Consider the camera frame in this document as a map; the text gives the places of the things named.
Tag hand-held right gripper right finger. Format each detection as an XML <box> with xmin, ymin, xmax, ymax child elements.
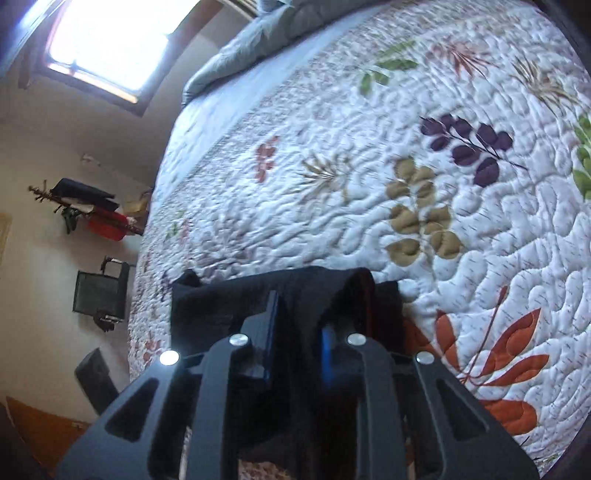
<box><xmin>321</xmin><ymin>318</ymin><xmax>541</xmax><ymax>480</ymax></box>

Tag black hanging garment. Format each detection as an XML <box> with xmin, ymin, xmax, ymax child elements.
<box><xmin>50</xmin><ymin>178</ymin><xmax>121</xmax><ymax>213</ymax></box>

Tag grey duvet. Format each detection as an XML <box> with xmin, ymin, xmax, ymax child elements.
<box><xmin>181</xmin><ymin>0</ymin><xmax>370</xmax><ymax>108</ymax></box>

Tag wooden coat rack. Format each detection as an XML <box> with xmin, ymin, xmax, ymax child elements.
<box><xmin>28</xmin><ymin>178</ymin><xmax>149</xmax><ymax>237</ymax></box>

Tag red bag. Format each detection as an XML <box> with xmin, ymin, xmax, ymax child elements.
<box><xmin>87</xmin><ymin>210</ymin><xmax>130</xmax><ymax>242</ymax></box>

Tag black pants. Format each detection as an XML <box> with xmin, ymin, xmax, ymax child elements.
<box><xmin>171</xmin><ymin>266</ymin><xmax>413</xmax><ymax>480</ymax></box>

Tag window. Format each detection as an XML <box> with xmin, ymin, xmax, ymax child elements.
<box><xmin>18</xmin><ymin>0</ymin><xmax>218</xmax><ymax>117</ymax></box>

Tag black mesh chair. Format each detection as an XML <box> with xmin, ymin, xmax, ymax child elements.
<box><xmin>73</xmin><ymin>256</ymin><xmax>137</xmax><ymax>334</ymax></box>

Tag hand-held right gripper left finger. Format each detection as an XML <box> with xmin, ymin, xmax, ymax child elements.
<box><xmin>55</xmin><ymin>290</ymin><xmax>281</xmax><ymax>480</ymax></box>

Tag floral quilted bed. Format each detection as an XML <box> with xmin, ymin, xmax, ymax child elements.
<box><xmin>127</xmin><ymin>0</ymin><xmax>591</xmax><ymax>480</ymax></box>

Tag dark green hanging bag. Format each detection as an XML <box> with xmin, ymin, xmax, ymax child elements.
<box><xmin>61</xmin><ymin>205</ymin><xmax>94</xmax><ymax>234</ymax></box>

